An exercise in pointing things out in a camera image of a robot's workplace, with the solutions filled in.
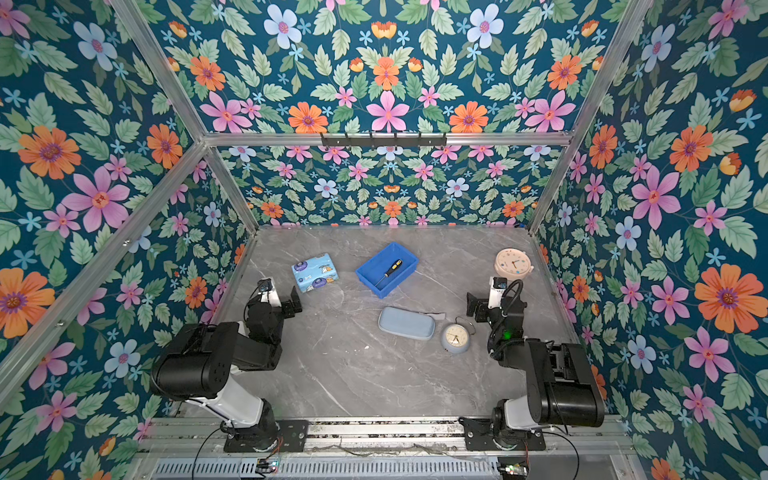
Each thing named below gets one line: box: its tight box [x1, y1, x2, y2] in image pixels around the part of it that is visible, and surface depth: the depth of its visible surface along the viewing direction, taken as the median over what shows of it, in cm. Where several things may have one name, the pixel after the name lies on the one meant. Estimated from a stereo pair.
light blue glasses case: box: [378, 306, 446, 340], surface depth 93 cm
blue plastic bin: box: [356, 242, 419, 299], surface depth 107 cm
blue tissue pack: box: [291, 253, 339, 293], surface depth 103 cm
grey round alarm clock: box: [441, 315, 476, 354], surface depth 88 cm
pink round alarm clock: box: [494, 248, 534, 281], surface depth 107 cm
